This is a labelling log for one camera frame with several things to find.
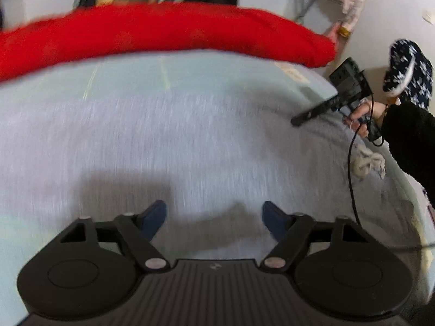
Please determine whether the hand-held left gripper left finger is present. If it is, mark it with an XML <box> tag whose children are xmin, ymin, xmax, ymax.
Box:
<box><xmin>60</xmin><ymin>200</ymin><xmax>170</xmax><ymax>272</ymax></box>

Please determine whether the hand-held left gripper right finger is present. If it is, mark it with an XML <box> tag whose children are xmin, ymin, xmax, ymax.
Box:
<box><xmin>260</xmin><ymin>200</ymin><xmax>369</xmax><ymax>272</ymax></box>

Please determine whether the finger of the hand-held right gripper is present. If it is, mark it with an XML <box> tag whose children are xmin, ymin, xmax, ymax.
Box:
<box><xmin>290</xmin><ymin>104</ymin><xmax>333</xmax><ymax>127</ymax></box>

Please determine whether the grey sweatshirt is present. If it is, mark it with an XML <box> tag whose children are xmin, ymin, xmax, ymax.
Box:
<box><xmin>0</xmin><ymin>90</ymin><xmax>425</xmax><ymax>269</ymax></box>

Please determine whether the person's right forearm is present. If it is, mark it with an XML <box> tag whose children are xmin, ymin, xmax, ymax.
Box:
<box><xmin>381</xmin><ymin>101</ymin><xmax>435</xmax><ymax>211</ymax></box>

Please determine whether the person's right hand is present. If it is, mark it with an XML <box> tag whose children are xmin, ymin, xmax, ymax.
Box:
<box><xmin>341</xmin><ymin>100</ymin><xmax>388</xmax><ymax>140</ymax></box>

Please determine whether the red quilt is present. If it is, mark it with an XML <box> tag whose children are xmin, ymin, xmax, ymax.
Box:
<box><xmin>0</xmin><ymin>2</ymin><xmax>337</xmax><ymax>82</ymax></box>

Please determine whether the right hand-held gripper cable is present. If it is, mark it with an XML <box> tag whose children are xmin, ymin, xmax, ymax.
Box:
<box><xmin>347</xmin><ymin>127</ymin><xmax>435</xmax><ymax>252</ymax></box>

